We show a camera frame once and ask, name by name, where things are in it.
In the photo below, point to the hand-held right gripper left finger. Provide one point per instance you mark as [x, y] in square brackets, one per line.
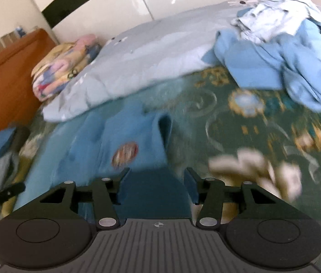
[122, 180]

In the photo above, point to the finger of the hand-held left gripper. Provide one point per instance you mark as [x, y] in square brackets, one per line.
[4, 196]

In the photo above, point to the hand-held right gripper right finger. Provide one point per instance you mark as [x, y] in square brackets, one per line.
[191, 187]

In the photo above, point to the blue fleece garment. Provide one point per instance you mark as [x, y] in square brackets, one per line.
[98, 136]

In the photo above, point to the grey folded clothes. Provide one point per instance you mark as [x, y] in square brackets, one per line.
[1, 170]

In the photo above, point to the yellow folded cloth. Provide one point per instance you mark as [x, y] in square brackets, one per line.
[21, 176]

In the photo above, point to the patterned teal bedspread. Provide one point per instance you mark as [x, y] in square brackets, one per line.
[234, 136]

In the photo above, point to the orange wooden headboard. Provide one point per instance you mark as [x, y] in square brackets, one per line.
[4, 85]

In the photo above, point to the colourful folded blanket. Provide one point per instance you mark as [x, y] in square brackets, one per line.
[61, 68]

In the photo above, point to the light blue quilt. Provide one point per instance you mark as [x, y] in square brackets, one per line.
[149, 54]

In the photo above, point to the light blue garment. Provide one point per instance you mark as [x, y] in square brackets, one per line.
[262, 59]

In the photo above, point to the white printed cloth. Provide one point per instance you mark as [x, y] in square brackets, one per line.
[274, 17]

